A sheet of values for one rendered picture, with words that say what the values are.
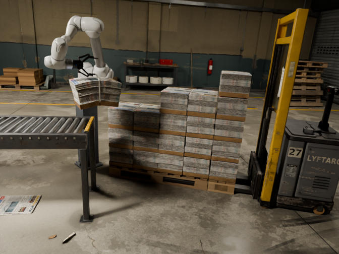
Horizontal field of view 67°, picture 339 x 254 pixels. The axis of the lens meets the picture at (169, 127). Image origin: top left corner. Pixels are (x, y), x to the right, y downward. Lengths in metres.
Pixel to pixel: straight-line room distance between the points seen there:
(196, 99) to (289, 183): 1.22
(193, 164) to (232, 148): 0.46
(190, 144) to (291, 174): 1.01
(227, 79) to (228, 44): 7.45
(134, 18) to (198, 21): 2.18
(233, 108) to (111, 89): 1.18
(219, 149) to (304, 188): 0.88
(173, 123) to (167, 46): 6.88
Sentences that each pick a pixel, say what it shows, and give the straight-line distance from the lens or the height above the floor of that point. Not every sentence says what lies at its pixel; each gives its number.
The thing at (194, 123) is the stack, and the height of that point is 0.76.
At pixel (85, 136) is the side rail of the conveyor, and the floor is 0.79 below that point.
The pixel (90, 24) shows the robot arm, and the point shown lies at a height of 1.66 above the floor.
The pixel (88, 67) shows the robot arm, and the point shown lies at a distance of 3.08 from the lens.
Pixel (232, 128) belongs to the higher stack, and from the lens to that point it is 2.68.
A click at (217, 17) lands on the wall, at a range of 9.88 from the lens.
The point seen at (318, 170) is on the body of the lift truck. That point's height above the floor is 0.48.
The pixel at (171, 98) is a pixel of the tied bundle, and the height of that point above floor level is 1.00.
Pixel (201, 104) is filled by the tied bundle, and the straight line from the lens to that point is 2.63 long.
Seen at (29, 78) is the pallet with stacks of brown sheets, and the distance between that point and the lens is 8.83.
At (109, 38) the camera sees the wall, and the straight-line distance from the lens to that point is 9.36.
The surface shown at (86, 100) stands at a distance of 2.33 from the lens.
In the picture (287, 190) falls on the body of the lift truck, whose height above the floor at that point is 0.23.
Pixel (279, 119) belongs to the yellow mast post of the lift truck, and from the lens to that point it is 2.51.
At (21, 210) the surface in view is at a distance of 2.79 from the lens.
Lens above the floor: 1.51
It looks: 18 degrees down
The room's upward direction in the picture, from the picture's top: 4 degrees clockwise
